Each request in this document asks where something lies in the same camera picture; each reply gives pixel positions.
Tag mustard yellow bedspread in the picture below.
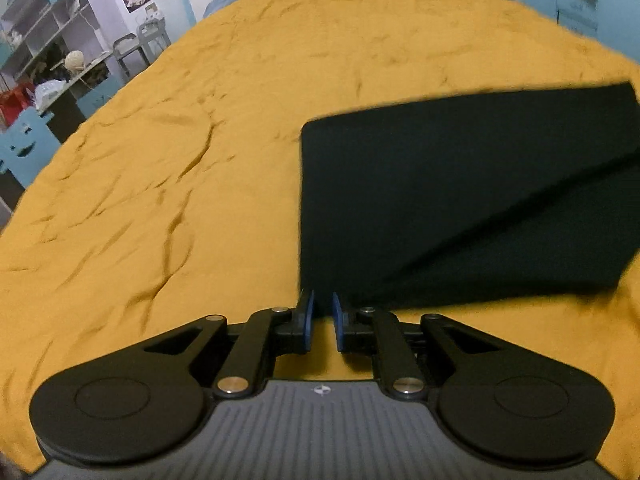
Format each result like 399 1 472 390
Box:
1 0 639 471

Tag white blue shelf unit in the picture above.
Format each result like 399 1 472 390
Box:
0 0 114 86

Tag cream round hat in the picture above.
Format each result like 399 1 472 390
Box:
63 50 85 74

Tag cluttered desk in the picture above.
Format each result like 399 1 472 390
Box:
32 52 122 143

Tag blue smiley chair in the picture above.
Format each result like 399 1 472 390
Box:
1 107 61 188

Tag red bag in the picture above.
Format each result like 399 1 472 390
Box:
0 82 35 127

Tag grey plastic stool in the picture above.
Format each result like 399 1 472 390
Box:
113 18 171 79

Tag black pants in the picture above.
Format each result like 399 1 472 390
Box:
299 82 639 308

